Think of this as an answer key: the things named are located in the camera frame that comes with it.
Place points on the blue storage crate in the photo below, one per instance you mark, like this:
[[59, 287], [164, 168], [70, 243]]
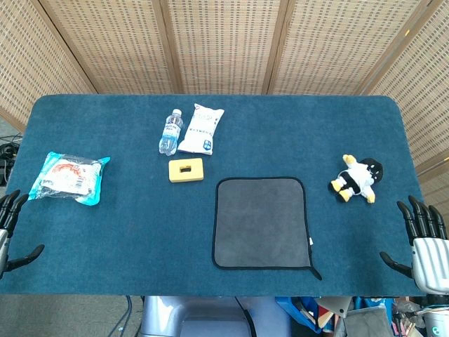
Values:
[[298, 316]]

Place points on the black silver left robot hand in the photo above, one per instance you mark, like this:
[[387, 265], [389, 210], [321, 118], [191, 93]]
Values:
[[4, 242]]

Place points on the clear plastic water bottle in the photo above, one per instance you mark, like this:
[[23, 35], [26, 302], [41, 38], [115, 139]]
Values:
[[170, 135]]

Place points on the woven bamboo folding screen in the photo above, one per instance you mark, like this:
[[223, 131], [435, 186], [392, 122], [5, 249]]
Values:
[[224, 45]]

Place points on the white snack bag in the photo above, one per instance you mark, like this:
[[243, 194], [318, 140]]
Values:
[[201, 131]]

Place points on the blue table mat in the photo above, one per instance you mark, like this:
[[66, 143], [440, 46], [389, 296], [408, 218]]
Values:
[[140, 228]]

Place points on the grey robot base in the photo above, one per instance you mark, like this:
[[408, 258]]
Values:
[[210, 316]]

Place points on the teal wrapped food package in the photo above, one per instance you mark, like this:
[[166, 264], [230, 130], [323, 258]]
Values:
[[66, 179]]

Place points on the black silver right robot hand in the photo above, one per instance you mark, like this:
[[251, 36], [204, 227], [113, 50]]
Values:
[[429, 263]]

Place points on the black white penguin plush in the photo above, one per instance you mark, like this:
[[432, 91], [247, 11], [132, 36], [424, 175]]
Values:
[[358, 179]]

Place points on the grey and green cloth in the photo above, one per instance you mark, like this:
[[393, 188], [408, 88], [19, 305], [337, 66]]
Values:
[[261, 224]]

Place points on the yellow sponge block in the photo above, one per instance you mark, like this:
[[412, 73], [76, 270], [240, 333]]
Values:
[[186, 170]]

